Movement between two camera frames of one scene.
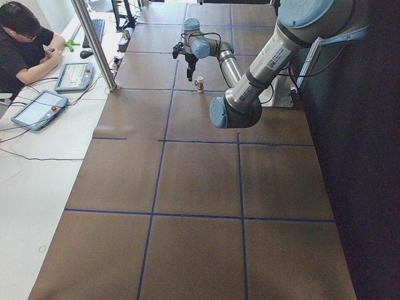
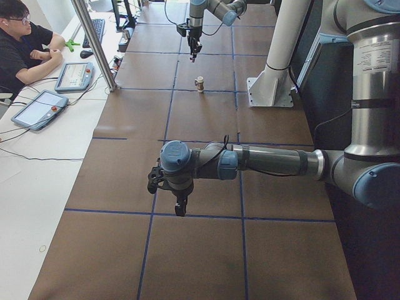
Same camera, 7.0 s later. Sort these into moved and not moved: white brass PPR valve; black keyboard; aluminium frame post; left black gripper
Moved: left black gripper
Not moved: black keyboard; aluminium frame post; white brass PPR valve
